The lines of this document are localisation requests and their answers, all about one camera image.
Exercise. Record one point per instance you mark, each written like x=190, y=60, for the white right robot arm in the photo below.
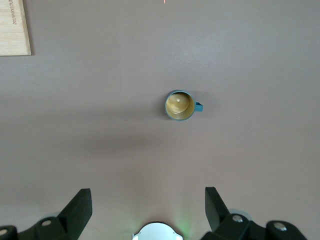
x=157, y=232

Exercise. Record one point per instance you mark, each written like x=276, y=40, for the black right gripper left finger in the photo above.
x=75, y=217

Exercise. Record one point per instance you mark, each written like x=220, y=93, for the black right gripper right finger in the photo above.
x=220, y=220

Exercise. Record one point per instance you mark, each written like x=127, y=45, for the teal cup with yellow inside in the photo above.
x=180, y=105

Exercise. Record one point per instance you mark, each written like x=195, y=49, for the brown table mat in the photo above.
x=100, y=125

